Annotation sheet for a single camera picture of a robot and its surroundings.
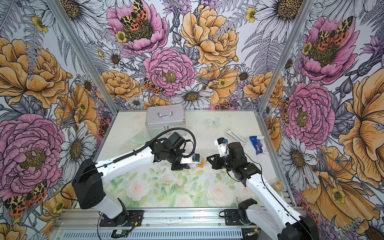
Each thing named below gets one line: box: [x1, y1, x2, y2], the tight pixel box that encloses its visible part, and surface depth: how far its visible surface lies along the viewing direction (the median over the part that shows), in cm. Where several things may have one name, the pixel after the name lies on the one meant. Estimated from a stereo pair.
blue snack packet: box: [249, 136, 264, 155], surface depth 101 cm
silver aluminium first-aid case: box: [145, 104, 187, 139], surface depth 101 cm
